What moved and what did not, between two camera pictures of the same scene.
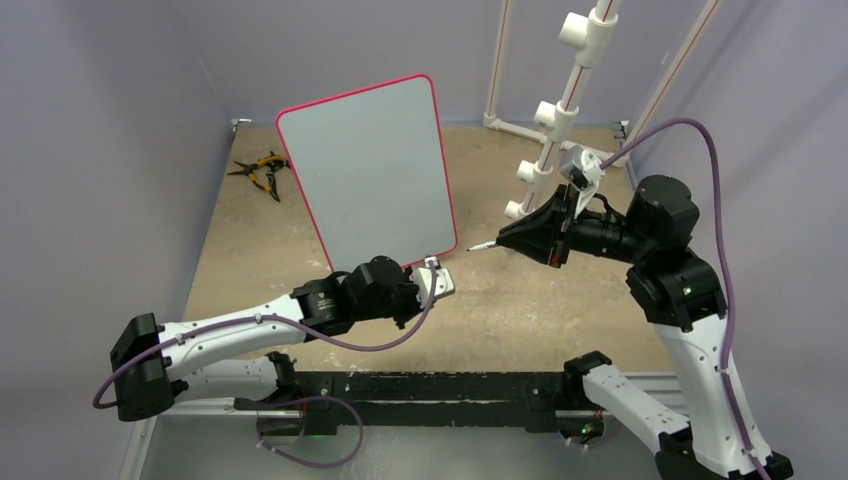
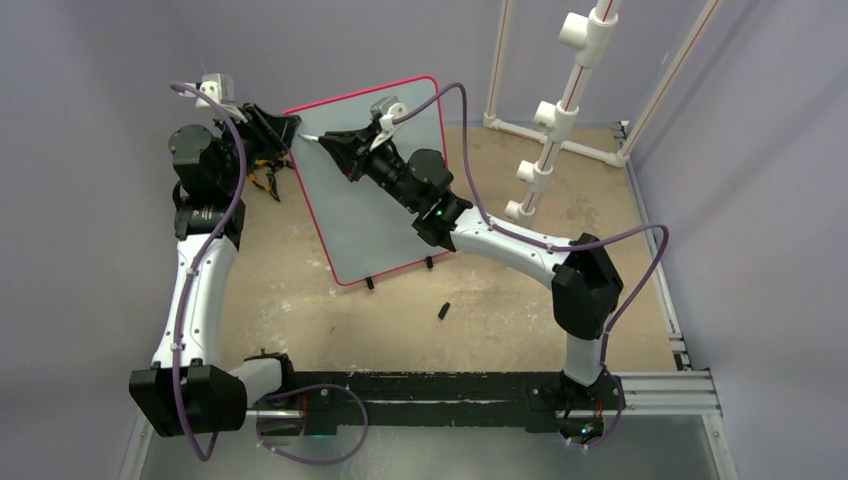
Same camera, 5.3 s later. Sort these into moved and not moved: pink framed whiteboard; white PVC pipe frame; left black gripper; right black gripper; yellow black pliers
Moved: left black gripper; right black gripper
Not moved: white PVC pipe frame; yellow black pliers; pink framed whiteboard
